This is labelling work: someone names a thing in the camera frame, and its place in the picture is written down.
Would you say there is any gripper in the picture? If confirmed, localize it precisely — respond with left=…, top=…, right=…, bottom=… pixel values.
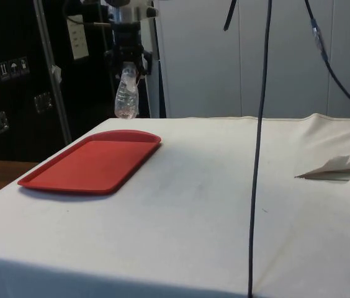
left=104, top=22, right=153, bottom=84

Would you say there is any clear plastic bottle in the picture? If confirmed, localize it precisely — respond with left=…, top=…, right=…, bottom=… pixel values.
left=114, top=61, right=140, bottom=120

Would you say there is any red tray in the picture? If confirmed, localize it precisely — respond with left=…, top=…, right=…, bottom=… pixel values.
left=17, top=129, right=163, bottom=196

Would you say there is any black cabinet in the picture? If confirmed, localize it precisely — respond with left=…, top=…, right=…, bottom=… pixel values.
left=0, top=0, right=167, bottom=162

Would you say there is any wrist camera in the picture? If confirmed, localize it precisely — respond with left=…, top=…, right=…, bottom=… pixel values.
left=118, top=6, right=160, bottom=24

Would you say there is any black cable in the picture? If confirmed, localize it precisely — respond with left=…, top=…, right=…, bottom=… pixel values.
left=222, top=0, right=238, bottom=32
left=303, top=0, right=350, bottom=124
left=247, top=0, right=272, bottom=298

